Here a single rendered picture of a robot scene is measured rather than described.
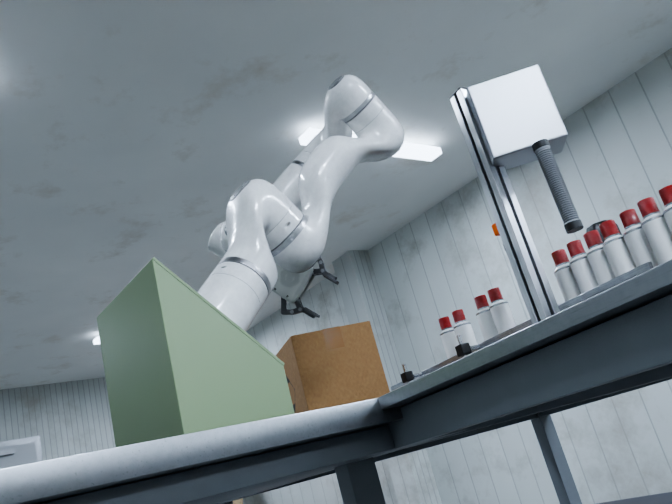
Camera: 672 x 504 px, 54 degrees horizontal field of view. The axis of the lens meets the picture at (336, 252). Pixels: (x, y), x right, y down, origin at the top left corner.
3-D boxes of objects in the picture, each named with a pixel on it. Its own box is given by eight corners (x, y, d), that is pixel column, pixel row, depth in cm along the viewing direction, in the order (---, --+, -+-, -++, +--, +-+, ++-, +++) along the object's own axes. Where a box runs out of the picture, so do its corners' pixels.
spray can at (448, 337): (477, 381, 189) (455, 314, 196) (463, 384, 187) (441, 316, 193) (467, 385, 194) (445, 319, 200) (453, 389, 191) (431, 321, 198)
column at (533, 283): (578, 357, 137) (474, 87, 158) (562, 361, 135) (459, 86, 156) (563, 363, 141) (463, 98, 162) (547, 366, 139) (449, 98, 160)
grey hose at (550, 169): (587, 225, 137) (551, 138, 144) (575, 227, 136) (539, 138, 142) (575, 233, 140) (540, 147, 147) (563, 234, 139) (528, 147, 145)
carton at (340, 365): (396, 413, 181) (370, 320, 190) (314, 434, 173) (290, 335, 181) (363, 429, 208) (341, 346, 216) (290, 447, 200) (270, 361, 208)
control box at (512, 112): (569, 134, 144) (538, 62, 150) (493, 158, 146) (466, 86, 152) (562, 154, 154) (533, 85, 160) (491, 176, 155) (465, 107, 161)
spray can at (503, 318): (533, 359, 169) (506, 284, 176) (518, 362, 167) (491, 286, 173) (520, 364, 174) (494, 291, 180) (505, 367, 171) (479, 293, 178)
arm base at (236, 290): (259, 373, 117) (302, 300, 129) (179, 302, 112) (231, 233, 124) (206, 395, 130) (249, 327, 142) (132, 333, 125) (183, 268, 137)
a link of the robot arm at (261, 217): (279, 293, 131) (325, 219, 147) (209, 229, 126) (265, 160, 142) (247, 311, 139) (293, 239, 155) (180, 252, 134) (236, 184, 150)
